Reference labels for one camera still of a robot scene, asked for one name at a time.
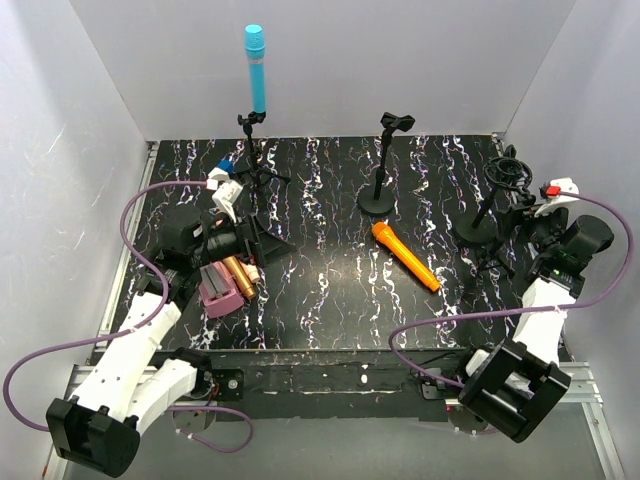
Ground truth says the blue microphone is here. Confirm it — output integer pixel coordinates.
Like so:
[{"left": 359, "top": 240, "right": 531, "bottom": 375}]
[{"left": 244, "top": 24, "right": 266, "bottom": 114}]

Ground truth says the black small tripod stand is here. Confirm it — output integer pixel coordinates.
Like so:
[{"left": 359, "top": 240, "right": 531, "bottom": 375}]
[{"left": 453, "top": 203, "right": 530, "bottom": 279}]

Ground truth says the black tripod mic stand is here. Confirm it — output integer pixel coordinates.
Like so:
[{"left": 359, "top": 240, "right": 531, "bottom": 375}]
[{"left": 233, "top": 111, "right": 291, "bottom": 196}]

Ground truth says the gold microphone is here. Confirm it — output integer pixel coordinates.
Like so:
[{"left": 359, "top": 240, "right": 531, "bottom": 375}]
[{"left": 222, "top": 256, "right": 256, "bottom": 300}]

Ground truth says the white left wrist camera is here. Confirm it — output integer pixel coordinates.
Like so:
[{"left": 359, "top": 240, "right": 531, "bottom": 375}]
[{"left": 206, "top": 179, "right": 243, "bottom": 224}]

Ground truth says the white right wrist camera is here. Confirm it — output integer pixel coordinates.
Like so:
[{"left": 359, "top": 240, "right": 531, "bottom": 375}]
[{"left": 534, "top": 177, "right": 579, "bottom": 218}]

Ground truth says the black round-base shock-mount stand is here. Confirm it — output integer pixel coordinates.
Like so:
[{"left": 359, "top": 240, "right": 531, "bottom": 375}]
[{"left": 452, "top": 146, "right": 532, "bottom": 248}]

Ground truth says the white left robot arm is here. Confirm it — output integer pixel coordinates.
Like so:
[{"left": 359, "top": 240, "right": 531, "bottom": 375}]
[{"left": 46, "top": 204, "right": 295, "bottom": 478}]

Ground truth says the orange microphone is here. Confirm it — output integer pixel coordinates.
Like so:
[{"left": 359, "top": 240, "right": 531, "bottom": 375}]
[{"left": 372, "top": 222, "right": 441, "bottom": 292}]

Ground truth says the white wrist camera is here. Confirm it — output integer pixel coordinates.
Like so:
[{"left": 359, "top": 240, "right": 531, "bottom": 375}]
[
  {"left": 534, "top": 177, "right": 579, "bottom": 218},
  {"left": 206, "top": 179, "right": 243, "bottom": 224}
]

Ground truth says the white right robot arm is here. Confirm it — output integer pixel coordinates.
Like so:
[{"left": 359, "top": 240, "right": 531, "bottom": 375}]
[{"left": 458, "top": 207, "right": 614, "bottom": 443}]

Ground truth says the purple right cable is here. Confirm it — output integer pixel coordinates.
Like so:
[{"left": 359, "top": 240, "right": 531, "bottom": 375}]
[{"left": 388, "top": 188, "right": 633, "bottom": 436}]

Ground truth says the pink box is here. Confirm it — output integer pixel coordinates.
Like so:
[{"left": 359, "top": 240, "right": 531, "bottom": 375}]
[{"left": 199, "top": 262, "right": 244, "bottom": 319}]

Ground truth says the white and blue small object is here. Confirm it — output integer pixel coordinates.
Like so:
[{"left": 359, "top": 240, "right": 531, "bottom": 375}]
[{"left": 207, "top": 158, "right": 234, "bottom": 183}]

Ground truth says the pink beige microphone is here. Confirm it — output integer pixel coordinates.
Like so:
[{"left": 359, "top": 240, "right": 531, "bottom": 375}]
[{"left": 239, "top": 261, "right": 261, "bottom": 285}]

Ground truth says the black round-base clip stand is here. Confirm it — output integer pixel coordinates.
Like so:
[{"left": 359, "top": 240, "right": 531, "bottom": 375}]
[{"left": 357, "top": 112, "right": 415, "bottom": 218}]

